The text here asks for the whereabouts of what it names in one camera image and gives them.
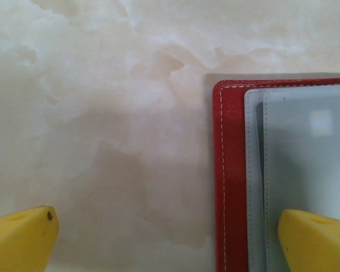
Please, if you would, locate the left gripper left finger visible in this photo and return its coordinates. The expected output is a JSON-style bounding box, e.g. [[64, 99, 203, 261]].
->
[[0, 206, 60, 272]]

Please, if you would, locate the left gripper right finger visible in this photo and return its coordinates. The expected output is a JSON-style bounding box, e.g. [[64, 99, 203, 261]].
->
[[277, 209, 340, 272]]

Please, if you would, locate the red card holder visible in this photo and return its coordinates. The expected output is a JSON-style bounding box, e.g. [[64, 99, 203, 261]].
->
[[211, 76, 340, 272]]

